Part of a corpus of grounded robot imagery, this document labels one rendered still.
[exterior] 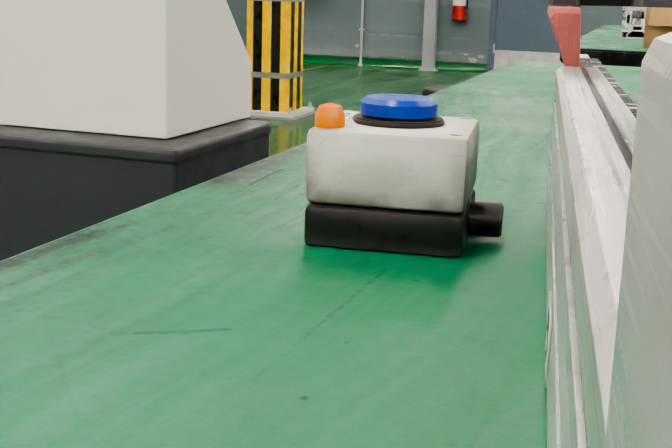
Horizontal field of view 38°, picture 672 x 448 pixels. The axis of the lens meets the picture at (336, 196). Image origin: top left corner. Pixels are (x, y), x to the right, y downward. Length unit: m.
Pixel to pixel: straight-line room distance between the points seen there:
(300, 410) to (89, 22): 0.59
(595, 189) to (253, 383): 0.15
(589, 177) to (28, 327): 0.22
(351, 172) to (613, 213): 0.29
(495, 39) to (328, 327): 11.35
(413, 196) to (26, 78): 0.49
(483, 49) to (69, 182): 11.00
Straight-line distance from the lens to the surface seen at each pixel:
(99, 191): 0.82
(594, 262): 0.17
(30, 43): 0.89
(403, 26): 11.96
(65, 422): 0.30
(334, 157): 0.47
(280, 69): 6.93
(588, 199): 0.21
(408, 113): 0.49
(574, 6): 0.65
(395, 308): 0.40
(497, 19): 11.69
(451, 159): 0.46
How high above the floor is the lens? 0.91
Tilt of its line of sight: 12 degrees down
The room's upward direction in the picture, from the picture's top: 2 degrees clockwise
